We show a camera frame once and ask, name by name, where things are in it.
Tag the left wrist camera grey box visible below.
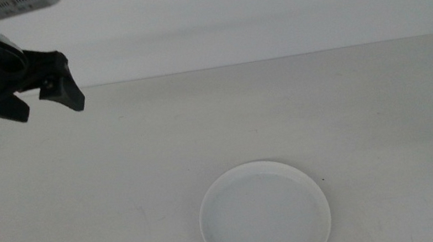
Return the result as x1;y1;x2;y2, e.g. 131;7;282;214
0;0;64;22

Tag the white shallow bowl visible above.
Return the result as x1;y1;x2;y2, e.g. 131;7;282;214
191;151;336;242

